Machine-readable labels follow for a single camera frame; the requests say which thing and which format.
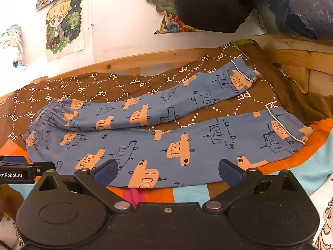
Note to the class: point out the white wall pipe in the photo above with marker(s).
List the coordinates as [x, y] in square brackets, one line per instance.
[91, 31]

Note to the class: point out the cartoon character wall poster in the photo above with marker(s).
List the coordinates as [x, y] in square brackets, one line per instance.
[65, 23]

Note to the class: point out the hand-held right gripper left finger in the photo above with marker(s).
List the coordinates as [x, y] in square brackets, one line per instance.
[106, 174]

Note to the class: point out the pale curled wall poster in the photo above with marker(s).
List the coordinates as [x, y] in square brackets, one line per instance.
[11, 47]

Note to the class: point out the blue car print pants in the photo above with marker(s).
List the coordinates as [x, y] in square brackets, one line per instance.
[156, 148]

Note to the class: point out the blue plastic bag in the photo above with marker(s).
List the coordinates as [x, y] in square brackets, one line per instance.
[301, 7]

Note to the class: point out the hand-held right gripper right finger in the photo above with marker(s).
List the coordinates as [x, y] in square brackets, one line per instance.
[230, 174]

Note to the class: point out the black hanging cloth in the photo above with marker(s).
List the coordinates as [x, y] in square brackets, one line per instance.
[213, 5]

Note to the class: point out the colourful printed bed sheet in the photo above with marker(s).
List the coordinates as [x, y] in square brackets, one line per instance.
[299, 161]

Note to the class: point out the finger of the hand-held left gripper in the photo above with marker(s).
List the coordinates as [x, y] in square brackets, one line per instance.
[13, 159]

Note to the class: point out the wooden bed frame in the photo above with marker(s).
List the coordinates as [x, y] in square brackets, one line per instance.
[156, 57]

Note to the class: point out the brown patterned quilt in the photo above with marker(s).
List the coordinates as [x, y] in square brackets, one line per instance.
[109, 83]

